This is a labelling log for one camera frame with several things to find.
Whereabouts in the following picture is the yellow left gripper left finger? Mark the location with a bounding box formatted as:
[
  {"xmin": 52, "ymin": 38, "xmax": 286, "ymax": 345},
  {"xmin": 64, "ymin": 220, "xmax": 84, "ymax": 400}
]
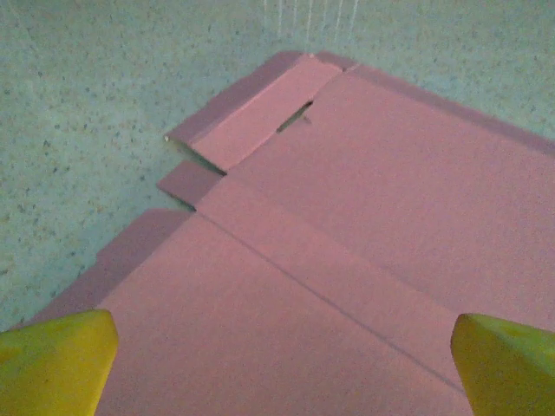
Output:
[{"xmin": 0, "ymin": 308, "xmax": 119, "ymax": 416}]

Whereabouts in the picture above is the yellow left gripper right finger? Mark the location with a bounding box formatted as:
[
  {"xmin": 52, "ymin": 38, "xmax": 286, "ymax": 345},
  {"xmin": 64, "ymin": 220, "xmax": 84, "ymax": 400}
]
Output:
[{"xmin": 450, "ymin": 312, "xmax": 555, "ymax": 416}]

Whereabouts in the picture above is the pink and white paper box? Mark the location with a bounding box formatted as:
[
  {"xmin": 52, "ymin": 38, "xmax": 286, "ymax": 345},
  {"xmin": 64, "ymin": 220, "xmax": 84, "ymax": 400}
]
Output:
[{"xmin": 12, "ymin": 50, "xmax": 555, "ymax": 416}]

